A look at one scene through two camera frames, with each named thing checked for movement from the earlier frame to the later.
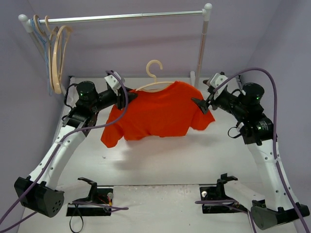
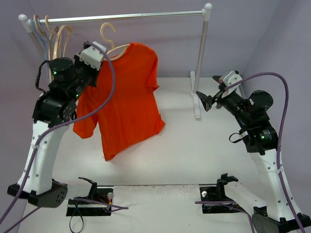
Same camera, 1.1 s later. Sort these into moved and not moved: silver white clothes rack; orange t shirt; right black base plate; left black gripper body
Moved: left black gripper body; orange t shirt
Not moved: right black base plate; silver white clothes rack
